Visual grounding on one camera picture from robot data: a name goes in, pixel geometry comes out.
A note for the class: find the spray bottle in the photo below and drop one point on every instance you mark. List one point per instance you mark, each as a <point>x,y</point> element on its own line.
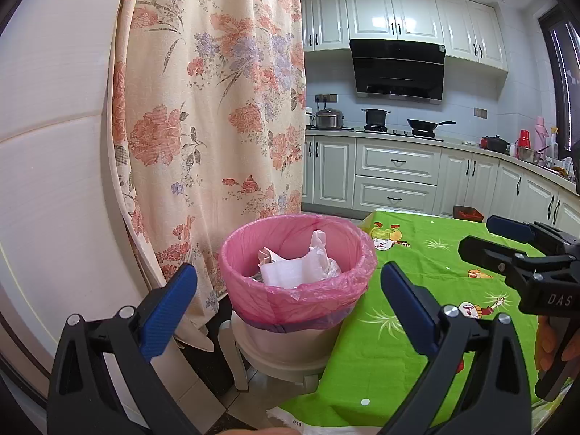
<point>554,142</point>

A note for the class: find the black cooking pot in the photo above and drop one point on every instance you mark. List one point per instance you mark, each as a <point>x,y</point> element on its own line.
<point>376,118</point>

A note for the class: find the black wok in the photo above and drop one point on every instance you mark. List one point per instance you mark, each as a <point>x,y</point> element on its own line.
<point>423,126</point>

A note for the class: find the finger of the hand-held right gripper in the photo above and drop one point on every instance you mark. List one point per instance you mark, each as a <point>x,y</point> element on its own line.
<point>510,229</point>
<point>485,251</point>

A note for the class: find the person's right hand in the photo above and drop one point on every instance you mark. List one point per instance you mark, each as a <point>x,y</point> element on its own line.
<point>542,344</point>

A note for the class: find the red and black casserole pot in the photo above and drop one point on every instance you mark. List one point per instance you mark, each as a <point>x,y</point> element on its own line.
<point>495,145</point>

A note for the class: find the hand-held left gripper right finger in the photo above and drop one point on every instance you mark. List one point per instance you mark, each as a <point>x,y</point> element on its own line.
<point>408,312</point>

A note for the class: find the white foam sheet roll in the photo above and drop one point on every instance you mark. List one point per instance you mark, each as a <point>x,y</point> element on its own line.
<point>290,274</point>

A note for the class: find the bin with pink liner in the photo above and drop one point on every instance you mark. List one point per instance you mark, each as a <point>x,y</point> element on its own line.
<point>281,303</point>

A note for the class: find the floral curtain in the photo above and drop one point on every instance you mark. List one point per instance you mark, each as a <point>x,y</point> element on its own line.
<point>204,99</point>

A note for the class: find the wall socket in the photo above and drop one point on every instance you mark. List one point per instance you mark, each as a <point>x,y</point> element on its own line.
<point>326,98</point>
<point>480,112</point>

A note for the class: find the black range hood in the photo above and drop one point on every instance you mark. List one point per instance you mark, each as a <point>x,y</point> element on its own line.
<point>398,68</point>

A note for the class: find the dark framed window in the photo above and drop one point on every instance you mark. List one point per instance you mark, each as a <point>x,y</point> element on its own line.
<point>562,77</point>

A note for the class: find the white plastic stool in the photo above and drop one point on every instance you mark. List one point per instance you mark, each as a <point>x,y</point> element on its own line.
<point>240,362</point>

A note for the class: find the red cup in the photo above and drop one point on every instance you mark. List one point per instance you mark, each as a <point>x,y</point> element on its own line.
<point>524,138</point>

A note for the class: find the green cartoon tablecloth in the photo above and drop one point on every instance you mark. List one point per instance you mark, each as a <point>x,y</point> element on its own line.
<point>430,272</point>

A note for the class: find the steel bowl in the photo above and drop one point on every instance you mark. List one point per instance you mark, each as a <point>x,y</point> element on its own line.
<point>529,155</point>

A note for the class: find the white lower kitchen cabinets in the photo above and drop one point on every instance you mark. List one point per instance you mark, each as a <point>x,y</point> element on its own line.
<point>394,163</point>

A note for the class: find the white kitchen cabinets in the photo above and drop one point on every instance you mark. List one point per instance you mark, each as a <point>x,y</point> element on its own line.
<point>371,13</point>
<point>394,163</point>

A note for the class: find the white upper kitchen cabinets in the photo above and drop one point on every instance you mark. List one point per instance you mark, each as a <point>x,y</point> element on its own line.
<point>371,13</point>

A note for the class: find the white rice cooker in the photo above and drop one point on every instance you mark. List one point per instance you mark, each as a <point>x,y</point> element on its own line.
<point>309,118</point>

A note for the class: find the gas stove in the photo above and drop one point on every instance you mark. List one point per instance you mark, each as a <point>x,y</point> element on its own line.
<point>398,132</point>

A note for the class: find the pink thermos bottle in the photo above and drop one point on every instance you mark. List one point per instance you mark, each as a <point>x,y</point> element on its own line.
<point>541,131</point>

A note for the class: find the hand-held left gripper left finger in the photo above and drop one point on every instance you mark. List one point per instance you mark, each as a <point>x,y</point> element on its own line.
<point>167,312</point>

